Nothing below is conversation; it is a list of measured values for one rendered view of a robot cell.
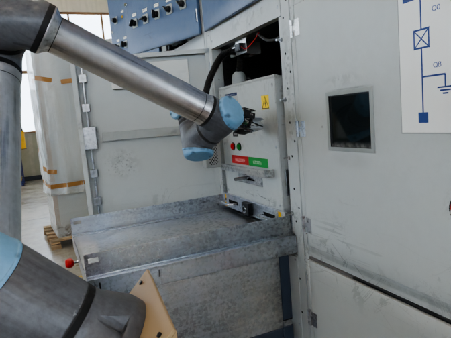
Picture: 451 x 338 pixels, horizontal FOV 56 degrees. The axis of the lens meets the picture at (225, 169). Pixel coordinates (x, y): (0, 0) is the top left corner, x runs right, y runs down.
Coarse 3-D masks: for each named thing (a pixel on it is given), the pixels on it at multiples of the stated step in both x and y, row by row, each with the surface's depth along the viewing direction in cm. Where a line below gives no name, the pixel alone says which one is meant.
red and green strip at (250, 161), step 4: (232, 156) 184; (236, 156) 180; (240, 156) 176; (244, 156) 172; (232, 160) 184; (236, 160) 180; (240, 160) 176; (244, 160) 173; (248, 160) 170; (252, 160) 166; (256, 160) 163; (260, 160) 160; (264, 160) 157; (244, 164) 173; (248, 164) 170; (252, 164) 167; (256, 164) 164; (260, 164) 161; (264, 164) 158
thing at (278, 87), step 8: (248, 80) 161; (280, 80) 145; (280, 88) 145; (280, 96) 145; (280, 104) 145; (280, 112) 146; (280, 120) 146; (280, 128) 146; (280, 136) 146; (280, 144) 147; (280, 152) 147; (280, 160) 147; (288, 168) 149; (288, 200) 150; (288, 208) 150
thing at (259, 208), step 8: (224, 192) 194; (232, 200) 187; (240, 200) 179; (248, 200) 173; (232, 208) 188; (240, 208) 180; (256, 208) 166; (264, 208) 159; (272, 208) 155; (256, 216) 167; (264, 216) 160; (272, 216) 155
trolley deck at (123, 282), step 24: (192, 216) 188; (216, 216) 184; (240, 216) 180; (72, 240) 172; (96, 240) 161; (120, 240) 158; (144, 240) 156; (288, 240) 143; (168, 264) 127; (192, 264) 130; (216, 264) 133; (240, 264) 137; (120, 288) 122
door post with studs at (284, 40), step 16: (288, 16) 133; (288, 32) 134; (288, 48) 135; (288, 64) 136; (288, 80) 137; (288, 96) 138; (288, 112) 140; (288, 128) 142; (288, 144) 143; (288, 160) 144; (304, 272) 143; (304, 288) 144; (304, 304) 146; (304, 320) 147; (304, 336) 148
